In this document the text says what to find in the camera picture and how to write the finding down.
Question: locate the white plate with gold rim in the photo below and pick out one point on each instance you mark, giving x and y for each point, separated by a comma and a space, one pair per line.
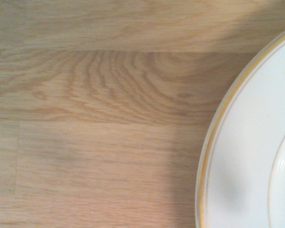
251, 133

